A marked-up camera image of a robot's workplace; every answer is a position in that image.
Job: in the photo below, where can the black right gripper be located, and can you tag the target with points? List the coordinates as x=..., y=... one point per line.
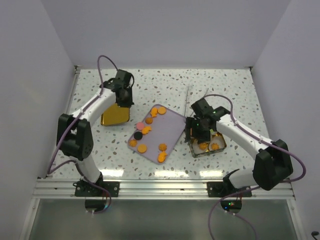
x=190, y=122

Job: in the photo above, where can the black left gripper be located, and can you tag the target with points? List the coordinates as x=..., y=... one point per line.
x=128, y=103

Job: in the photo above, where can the orange star cookie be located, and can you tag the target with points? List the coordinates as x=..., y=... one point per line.
x=132, y=143
x=214, y=147
x=203, y=146

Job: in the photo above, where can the gold tin lid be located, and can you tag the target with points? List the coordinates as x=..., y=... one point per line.
x=115, y=115

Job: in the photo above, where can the green gold cookie tin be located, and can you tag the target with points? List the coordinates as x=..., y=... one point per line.
x=217, y=137

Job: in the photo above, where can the lilac plastic tray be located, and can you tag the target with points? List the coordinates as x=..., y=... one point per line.
x=166, y=128

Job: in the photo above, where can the metal tongs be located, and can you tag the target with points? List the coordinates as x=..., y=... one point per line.
x=187, y=97

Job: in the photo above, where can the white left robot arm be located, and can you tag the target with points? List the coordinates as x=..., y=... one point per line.
x=74, y=133

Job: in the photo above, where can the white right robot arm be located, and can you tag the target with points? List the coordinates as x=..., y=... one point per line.
x=272, y=162

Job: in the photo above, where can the white paper cup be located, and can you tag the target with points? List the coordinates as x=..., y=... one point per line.
x=198, y=151
x=221, y=144

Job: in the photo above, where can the pink round cookie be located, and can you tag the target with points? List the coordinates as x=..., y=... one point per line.
x=140, y=126

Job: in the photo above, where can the orange fish cookie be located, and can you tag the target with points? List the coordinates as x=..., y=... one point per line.
x=146, y=130
x=162, y=157
x=154, y=112

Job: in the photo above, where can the orange swirl cookie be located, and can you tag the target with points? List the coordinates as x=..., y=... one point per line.
x=149, y=120
x=162, y=147

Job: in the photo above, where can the round orange biscuit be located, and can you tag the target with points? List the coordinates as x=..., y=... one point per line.
x=161, y=110
x=142, y=148

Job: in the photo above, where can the black round cookie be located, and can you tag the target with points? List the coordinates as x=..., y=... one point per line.
x=138, y=135

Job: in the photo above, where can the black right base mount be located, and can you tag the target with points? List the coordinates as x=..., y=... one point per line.
x=220, y=189

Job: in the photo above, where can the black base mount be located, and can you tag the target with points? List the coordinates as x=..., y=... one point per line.
x=99, y=189
x=220, y=189

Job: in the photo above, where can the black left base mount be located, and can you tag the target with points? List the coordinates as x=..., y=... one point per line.
x=99, y=189

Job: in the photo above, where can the aluminium front rail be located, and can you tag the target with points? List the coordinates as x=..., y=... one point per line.
x=172, y=189

